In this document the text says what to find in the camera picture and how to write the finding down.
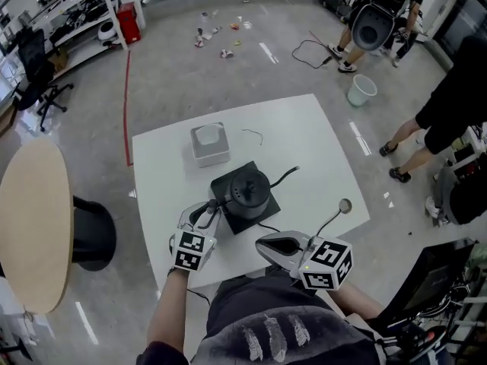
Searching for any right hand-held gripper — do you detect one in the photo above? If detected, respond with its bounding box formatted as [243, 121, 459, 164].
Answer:
[254, 230, 354, 291]

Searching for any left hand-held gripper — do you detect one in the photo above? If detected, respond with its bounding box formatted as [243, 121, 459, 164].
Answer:
[169, 202, 223, 272]

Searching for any black square kettle base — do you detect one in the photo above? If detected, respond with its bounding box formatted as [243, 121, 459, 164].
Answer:
[209, 160, 282, 236]

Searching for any black gooseneck kettle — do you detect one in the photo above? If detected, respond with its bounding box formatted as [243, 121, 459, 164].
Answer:
[196, 165, 301, 222]

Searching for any person's left forearm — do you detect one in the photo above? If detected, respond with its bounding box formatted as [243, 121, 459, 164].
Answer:
[146, 268, 190, 351]

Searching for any person's right forearm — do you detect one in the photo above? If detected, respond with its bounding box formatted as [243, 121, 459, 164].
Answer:
[326, 281, 384, 321]

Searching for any person's black clothing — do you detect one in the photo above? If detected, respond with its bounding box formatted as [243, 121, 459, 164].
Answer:
[193, 268, 381, 365]

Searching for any white tissue box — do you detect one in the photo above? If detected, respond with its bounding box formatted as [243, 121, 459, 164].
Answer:
[189, 122, 231, 169]

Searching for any black monitor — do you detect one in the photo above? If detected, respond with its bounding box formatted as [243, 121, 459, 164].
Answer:
[374, 237, 476, 322]

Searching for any round wooden table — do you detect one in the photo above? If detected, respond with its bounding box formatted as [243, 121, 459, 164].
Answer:
[0, 138, 117, 315]

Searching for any scattered floor litter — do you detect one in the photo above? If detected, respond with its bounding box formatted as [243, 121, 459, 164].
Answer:
[193, 9, 254, 59]

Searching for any white waste basket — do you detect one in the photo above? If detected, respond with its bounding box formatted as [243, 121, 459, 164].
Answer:
[346, 73, 378, 108]

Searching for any white shelving unit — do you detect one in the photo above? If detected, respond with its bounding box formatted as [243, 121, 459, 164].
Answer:
[0, 0, 129, 79]

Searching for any red cabinet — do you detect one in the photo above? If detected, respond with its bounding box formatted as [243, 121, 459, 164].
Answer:
[116, 2, 142, 45]

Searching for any white round device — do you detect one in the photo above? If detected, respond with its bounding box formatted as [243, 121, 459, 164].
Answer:
[97, 21, 118, 40]

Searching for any cardboard box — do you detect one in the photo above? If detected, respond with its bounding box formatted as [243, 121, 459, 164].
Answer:
[49, 51, 70, 74]

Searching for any black office chair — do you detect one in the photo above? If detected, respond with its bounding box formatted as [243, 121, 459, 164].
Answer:
[14, 28, 75, 132]

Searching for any grey and black seat shell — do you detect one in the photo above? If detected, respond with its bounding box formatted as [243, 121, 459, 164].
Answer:
[352, 2, 396, 52]

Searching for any thin black cable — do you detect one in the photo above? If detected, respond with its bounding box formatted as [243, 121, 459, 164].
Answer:
[257, 205, 345, 239]

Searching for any thin grey wire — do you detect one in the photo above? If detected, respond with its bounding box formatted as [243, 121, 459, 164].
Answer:
[242, 129, 265, 147]

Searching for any tangle of black cables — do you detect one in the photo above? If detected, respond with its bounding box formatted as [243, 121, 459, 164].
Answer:
[380, 271, 487, 365]

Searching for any black floor cable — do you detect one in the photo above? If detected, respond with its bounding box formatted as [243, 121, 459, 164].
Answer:
[291, 39, 333, 69]

